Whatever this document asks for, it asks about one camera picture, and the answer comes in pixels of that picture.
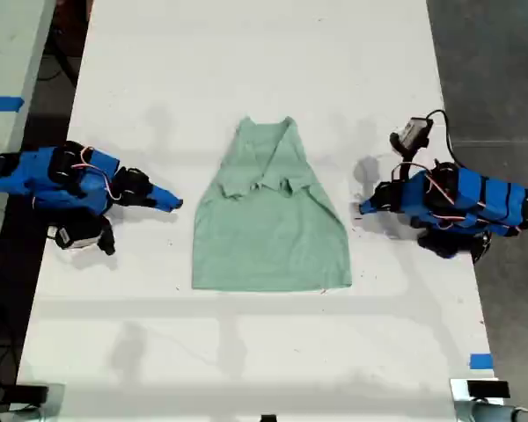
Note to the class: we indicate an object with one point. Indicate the short blue tape strip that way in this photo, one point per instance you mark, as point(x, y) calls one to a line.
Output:
point(481, 360)

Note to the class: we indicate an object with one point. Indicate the pale green t-shirt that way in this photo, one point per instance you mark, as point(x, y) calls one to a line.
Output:
point(268, 237)

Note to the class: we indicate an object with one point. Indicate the white side table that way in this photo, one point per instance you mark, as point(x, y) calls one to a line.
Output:
point(9, 53)

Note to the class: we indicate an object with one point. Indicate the black camera stalk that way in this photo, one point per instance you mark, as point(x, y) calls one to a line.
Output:
point(107, 239)
point(402, 151)

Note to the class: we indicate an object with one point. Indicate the small black box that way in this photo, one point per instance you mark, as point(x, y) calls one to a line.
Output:
point(31, 392)
point(487, 389)

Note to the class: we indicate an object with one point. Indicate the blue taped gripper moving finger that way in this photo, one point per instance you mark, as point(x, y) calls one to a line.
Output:
point(370, 212)
point(158, 205)

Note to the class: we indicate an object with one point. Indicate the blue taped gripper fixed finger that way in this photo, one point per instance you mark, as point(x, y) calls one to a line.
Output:
point(166, 196)
point(369, 203)

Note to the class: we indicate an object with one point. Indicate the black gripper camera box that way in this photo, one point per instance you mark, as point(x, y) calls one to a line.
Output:
point(415, 132)
point(77, 235)

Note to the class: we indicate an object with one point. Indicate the silver metal bracket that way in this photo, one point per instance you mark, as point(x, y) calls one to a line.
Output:
point(457, 389)

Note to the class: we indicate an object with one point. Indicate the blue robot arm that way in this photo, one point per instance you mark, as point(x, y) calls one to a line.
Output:
point(31, 178)
point(479, 202)

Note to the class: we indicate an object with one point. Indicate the long blue tape strip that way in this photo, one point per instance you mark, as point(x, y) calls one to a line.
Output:
point(2, 103)

